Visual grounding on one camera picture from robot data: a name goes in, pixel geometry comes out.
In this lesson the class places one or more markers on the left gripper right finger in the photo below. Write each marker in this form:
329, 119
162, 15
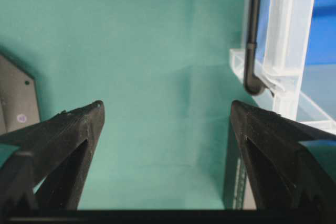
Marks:
289, 164

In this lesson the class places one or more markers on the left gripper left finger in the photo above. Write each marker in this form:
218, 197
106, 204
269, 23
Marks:
49, 166

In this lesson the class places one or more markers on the black camera box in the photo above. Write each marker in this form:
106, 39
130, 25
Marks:
237, 193

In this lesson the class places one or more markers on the clear plastic storage case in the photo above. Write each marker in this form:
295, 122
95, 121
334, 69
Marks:
300, 92

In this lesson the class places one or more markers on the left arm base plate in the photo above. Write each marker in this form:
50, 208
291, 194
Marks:
19, 105

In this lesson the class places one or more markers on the black case handle left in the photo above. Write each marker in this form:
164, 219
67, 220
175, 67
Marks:
252, 84

